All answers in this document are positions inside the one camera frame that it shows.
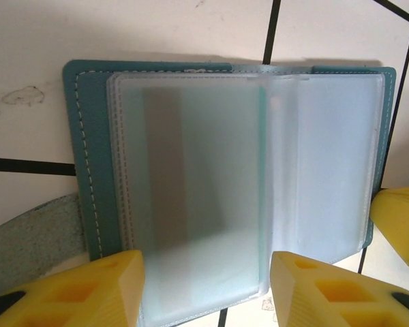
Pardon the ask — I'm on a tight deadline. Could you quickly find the blue leather card holder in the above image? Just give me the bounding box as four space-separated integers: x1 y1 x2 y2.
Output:
0 59 397 327

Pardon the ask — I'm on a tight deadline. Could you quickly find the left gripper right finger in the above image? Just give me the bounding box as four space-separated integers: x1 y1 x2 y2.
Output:
270 251 409 327

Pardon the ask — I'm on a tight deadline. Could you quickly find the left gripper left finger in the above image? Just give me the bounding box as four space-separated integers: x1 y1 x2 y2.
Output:
0 249 147 327

